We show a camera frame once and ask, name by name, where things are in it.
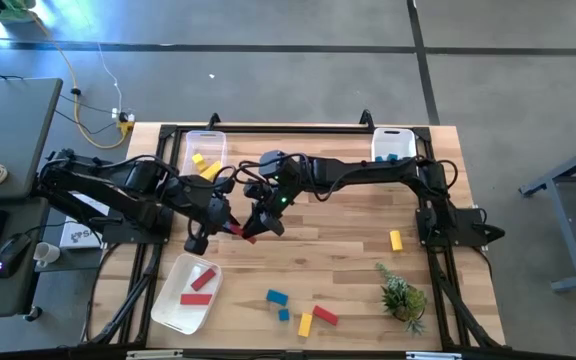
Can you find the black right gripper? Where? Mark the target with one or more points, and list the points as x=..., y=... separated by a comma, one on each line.
x=273, y=197

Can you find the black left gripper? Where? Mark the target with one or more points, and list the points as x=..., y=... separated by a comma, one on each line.
x=210, y=210

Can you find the red rectangular block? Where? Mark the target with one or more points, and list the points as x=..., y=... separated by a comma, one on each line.
x=238, y=230
x=325, y=315
x=203, y=279

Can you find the yellow rectangular block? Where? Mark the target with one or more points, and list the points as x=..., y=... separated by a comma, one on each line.
x=305, y=324
x=211, y=171

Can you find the yellow arch block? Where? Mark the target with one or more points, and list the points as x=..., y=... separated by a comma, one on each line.
x=198, y=162

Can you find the long red block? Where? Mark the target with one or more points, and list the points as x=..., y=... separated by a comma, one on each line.
x=196, y=299

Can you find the yellow cylinder block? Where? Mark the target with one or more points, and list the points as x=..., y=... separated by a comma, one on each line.
x=396, y=240

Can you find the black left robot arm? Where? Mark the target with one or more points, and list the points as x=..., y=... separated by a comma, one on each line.
x=93, y=180

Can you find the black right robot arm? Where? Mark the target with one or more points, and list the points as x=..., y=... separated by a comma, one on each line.
x=368, y=170

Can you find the clear plastic bin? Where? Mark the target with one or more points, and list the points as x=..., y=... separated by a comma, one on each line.
x=208, y=142

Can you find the small blue cube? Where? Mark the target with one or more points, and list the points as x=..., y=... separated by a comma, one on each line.
x=283, y=314

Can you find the white shallow plastic bin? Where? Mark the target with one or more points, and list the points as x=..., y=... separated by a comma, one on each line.
x=183, y=315

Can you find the yellow power outlet box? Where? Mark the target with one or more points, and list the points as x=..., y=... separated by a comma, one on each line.
x=125, y=124

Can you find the white printed box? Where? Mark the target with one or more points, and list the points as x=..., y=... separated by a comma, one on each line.
x=75, y=237

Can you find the white deep plastic bin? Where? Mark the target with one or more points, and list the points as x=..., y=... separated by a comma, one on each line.
x=393, y=142

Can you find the small green potted plant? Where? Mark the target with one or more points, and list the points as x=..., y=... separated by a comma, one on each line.
x=403, y=300

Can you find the white cup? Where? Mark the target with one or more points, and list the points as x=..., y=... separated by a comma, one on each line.
x=46, y=253

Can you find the black desk caster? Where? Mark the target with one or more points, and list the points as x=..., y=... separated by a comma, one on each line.
x=33, y=314

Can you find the black computer mouse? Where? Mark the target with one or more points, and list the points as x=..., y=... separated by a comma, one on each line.
x=10, y=254

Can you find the grey desk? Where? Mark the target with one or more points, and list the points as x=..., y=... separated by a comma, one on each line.
x=13, y=125

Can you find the green and white object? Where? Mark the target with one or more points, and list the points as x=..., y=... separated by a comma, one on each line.
x=15, y=10

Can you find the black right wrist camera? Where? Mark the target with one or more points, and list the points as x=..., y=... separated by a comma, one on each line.
x=275, y=226

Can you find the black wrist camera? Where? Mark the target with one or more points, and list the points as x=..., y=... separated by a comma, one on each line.
x=195, y=245
x=275, y=226

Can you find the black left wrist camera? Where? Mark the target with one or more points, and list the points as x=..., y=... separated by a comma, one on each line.
x=195, y=245

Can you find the black aluminium table frame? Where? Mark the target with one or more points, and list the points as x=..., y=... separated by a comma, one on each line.
x=318, y=129

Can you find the silver metal bracket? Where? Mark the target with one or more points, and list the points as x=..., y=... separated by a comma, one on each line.
x=430, y=355
x=154, y=354

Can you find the grey metal table frame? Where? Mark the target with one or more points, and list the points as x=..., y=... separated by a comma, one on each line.
x=566, y=235

